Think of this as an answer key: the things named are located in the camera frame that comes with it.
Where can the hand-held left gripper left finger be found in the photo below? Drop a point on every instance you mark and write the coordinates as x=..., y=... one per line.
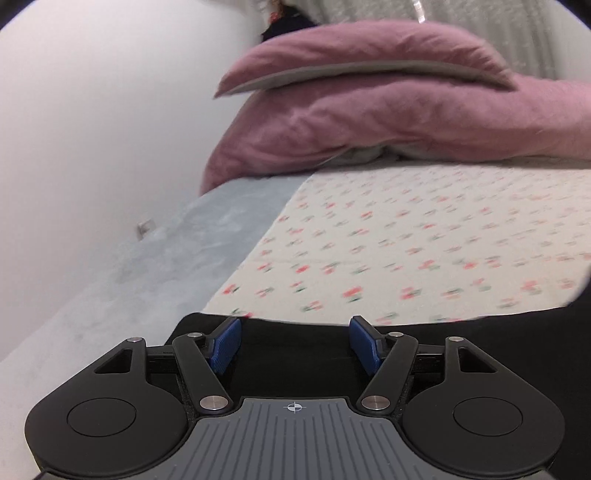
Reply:
x=225, y=344

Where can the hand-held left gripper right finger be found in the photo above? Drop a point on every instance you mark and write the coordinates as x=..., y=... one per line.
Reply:
x=365, y=344

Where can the black pants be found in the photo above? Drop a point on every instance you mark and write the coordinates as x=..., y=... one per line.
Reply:
x=295, y=364

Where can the grey bed sheet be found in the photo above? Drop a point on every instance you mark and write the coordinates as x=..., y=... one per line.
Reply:
x=152, y=277

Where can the cherry print blanket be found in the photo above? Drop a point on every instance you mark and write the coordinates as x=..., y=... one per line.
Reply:
x=415, y=240

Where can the pink duvet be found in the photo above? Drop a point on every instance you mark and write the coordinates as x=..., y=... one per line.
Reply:
x=415, y=120

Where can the pink pillow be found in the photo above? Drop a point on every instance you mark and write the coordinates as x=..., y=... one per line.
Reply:
x=369, y=50

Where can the dark cloth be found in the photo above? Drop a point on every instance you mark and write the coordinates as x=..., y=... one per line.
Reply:
x=284, y=23

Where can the grey star print curtain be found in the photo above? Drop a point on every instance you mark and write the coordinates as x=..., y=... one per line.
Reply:
x=485, y=32

